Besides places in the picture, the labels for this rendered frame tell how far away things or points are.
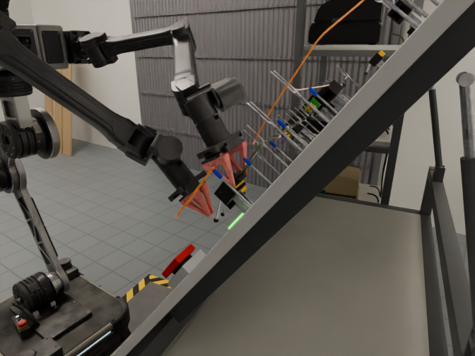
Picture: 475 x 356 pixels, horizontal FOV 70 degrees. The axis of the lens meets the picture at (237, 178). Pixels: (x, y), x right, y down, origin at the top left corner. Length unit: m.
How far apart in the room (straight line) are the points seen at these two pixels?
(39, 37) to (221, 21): 2.60
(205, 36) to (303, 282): 3.27
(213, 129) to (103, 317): 1.34
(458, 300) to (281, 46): 2.95
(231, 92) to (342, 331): 0.63
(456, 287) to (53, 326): 1.61
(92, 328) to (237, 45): 2.87
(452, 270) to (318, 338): 0.34
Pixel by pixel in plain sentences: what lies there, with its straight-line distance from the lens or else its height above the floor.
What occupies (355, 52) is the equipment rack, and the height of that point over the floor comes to 1.43.
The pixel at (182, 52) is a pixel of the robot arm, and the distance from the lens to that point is 1.01.
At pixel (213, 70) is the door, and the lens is 3.92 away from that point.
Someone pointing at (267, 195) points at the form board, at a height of 1.29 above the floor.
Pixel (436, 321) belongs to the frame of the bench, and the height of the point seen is 0.80.
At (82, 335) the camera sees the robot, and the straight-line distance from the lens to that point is 1.83.
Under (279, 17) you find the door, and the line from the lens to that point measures 3.48.
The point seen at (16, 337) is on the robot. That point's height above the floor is 0.24.
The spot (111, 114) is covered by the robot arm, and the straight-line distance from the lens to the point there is 0.84.
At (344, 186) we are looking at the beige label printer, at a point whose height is 0.80.
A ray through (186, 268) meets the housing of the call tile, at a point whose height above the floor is 1.12.
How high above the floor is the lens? 1.45
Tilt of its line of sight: 21 degrees down
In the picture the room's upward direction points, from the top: straight up
